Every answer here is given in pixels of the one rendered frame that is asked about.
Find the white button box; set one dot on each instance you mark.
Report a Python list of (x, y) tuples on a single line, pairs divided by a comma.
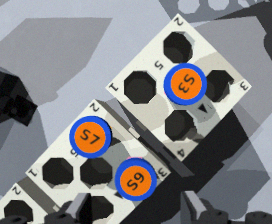
[(23, 109)]

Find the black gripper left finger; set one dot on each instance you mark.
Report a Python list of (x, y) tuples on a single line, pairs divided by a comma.
[(78, 211)]

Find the white bucket adapter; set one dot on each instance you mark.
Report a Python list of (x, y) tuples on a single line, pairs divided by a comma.
[(51, 175), (24, 196), (139, 87)]

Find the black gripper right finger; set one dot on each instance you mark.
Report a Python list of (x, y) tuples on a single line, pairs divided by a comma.
[(195, 211)]

